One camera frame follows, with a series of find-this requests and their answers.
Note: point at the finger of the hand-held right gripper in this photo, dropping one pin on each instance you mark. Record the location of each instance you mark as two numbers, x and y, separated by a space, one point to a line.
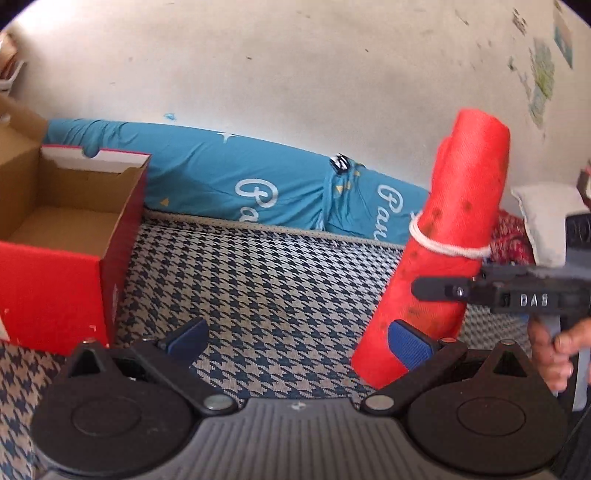
438 288

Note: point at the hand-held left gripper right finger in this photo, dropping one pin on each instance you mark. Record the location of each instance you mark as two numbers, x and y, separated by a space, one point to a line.
408 344

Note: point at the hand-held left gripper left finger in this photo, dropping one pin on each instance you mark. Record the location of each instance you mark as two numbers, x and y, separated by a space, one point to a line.
189 339

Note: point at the white elastic loop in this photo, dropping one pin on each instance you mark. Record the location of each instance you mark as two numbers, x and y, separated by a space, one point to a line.
434 247

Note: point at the red shopping bag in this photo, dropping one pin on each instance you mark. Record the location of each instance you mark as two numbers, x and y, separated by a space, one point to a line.
461 184

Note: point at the person's right hand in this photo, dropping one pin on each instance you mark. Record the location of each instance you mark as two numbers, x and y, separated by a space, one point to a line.
549 355

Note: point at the red floral cloth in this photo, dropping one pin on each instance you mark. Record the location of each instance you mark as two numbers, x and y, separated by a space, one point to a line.
510 240

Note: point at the white pillow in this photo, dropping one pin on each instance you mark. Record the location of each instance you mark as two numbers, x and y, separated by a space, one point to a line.
545 221

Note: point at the houndstooth bed mattress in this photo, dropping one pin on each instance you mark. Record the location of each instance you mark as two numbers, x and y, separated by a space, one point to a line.
258 300

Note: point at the wooden headboard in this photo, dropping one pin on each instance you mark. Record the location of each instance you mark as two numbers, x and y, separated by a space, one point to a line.
586 180

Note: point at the person's dark clothing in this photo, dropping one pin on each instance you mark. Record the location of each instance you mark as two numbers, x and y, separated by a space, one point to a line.
575 443

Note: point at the red shoe box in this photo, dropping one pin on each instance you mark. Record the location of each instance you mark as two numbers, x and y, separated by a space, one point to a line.
46 286

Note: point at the blue printed quilt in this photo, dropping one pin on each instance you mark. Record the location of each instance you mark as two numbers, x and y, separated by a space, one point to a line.
207 175

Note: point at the white plastic basket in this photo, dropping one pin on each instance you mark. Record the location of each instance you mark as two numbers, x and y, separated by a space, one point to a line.
11 76

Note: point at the green map wall sticker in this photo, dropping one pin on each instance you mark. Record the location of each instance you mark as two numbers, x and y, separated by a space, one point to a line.
542 83

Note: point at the pale blue wall sticker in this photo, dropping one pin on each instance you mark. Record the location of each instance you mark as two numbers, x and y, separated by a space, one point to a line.
564 34

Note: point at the small grey wall sticker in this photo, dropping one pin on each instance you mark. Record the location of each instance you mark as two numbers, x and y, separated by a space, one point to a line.
520 21

